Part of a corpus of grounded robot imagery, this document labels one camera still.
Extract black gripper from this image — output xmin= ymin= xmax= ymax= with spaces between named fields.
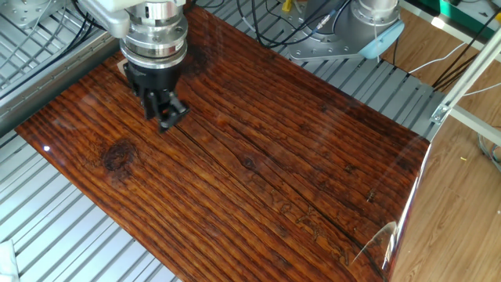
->
xmin=123 ymin=61 xmax=192 ymax=134

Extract glossy wood grain mat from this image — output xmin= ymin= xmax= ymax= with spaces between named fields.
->
xmin=14 ymin=0 xmax=431 ymax=282

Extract white cloth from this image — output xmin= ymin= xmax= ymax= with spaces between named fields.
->
xmin=0 ymin=239 xmax=20 ymax=282

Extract green bench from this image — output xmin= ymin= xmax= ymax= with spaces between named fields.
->
xmin=414 ymin=0 xmax=501 ymax=40

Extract black cable along rail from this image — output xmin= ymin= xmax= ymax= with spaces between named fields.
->
xmin=0 ymin=0 xmax=109 ymax=101

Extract long black robot cable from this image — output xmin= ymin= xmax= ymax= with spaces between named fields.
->
xmin=234 ymin=0 xmax=353 ymax=50

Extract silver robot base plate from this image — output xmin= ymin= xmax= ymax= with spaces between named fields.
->
xmin=287 ymin=38 xmax=377 ymax=63

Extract silver perforated mount plate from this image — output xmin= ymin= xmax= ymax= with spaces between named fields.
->
xmin=0 ymin=0 xmax=67 ymax=31

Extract silver cable connector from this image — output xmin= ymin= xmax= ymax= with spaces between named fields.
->
xmin=315 ymin=9 xmax=337 ymax=32

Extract white cable tie tail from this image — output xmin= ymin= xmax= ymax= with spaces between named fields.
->
xmin=372 ymin=14 xmax=381 ymax=63

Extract white floor cable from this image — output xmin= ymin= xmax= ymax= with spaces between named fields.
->
xmin=408 ymin=42 xmax=467 ymax=75

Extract black floor cables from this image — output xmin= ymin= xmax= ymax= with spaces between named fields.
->
xmin=431 ymin=10 xmax=501 ymax=92

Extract aluminium frame post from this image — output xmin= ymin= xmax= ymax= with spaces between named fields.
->
xmin=430 ymin=27 xmax=501 ymax=146

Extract grey cable bundle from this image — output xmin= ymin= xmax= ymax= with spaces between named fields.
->
xmin=476 ymin=132 xmax=501 ymax=174

